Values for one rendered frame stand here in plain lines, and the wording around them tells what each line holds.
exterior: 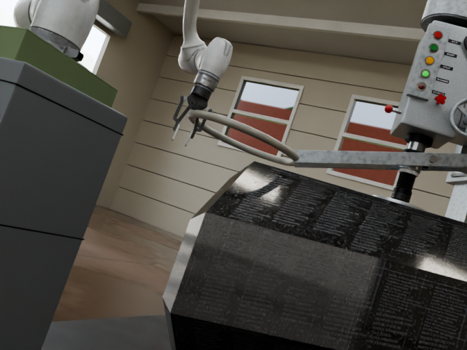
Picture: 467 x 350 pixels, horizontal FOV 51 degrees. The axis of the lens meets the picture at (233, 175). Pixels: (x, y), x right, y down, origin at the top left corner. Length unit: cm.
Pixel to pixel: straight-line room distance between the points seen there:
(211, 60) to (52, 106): 76
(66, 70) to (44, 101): 16
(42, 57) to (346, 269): 104
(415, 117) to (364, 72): 698
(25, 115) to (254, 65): 853
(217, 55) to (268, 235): 75
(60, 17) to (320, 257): 104
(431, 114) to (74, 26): 126
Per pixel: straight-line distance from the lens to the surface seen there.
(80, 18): 156
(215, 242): 159
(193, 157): 963
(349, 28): 787
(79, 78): 150
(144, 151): 1036
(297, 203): 166
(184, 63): 208
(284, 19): 834
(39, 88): 134
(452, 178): 270
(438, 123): 193
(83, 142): 146
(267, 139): 175
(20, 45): 138
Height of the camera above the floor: 60
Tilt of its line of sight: 5 degrees up
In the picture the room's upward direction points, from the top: 19 degrees clockwise
